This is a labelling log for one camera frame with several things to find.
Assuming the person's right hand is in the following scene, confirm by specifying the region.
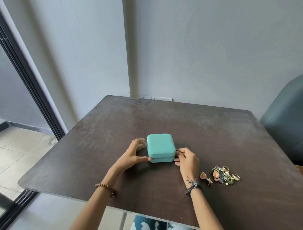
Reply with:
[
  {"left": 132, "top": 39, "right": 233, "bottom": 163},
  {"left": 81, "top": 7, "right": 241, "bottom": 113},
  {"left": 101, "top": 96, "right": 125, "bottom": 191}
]
[{"left": 174, "top": 147, "right": 200, "bottom": 182}]

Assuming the person's left hand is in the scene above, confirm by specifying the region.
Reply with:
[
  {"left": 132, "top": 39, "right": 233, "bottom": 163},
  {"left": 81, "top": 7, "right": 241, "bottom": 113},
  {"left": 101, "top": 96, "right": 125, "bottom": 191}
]
[{"left": 108, "top": 139, "right": 152, "bottom": 176}]

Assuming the teal jewelry box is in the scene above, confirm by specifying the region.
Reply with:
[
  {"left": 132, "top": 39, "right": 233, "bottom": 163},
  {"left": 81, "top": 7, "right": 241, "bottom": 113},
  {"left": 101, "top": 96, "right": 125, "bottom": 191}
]
[{"left": 147, "top": 133, "right": 177, "bottom": 163}]

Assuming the person's right forearm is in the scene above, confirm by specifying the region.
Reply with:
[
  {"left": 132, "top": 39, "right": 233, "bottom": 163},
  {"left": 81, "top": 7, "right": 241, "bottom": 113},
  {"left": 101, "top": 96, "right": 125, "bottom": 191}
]
[{"left": 188, "top": 184, "right": 224, "bottom": 230}]

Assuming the person's left forearm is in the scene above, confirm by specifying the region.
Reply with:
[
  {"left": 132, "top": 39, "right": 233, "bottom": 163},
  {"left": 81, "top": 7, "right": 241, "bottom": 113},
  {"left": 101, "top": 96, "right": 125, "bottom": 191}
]
[{"left": 69, "top": 169, "right": 122, "bottom": 230}]

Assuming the blue white patterned garment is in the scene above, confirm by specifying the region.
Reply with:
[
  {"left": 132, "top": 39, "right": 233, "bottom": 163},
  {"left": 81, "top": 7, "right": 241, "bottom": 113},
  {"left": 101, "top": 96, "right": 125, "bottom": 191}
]
[{"left": 130, "top": 214, "right": 177, "bottom": 230}]

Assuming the teal upholstered chair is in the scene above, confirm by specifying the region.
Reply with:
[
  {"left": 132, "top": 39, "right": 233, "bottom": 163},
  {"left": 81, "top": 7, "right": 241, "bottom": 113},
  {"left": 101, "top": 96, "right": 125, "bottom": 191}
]
[{"left": 259, "top": 74, "right": 303, "bottom": 167}]

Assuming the dark braided thread bracelet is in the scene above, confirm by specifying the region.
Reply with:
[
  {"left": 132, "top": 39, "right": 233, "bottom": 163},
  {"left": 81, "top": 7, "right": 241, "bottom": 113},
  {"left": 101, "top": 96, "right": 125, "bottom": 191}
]
[{"left": 184, "top": 176, "right": 202, "bottom": 196}]

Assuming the brown wooden bead bracelet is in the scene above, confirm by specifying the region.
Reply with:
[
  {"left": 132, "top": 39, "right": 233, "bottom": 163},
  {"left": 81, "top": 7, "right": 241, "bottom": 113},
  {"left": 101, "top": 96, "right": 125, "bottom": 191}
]
[{"left": 95, "top": 183, "right": 116, "bottom": 198}]

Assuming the black sliding door frame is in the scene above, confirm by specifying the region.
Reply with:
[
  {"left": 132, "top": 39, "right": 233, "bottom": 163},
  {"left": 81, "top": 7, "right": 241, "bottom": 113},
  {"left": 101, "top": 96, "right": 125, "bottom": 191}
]
[{"left": 0, "top": 12, "right": 66, "bottom": 230}]

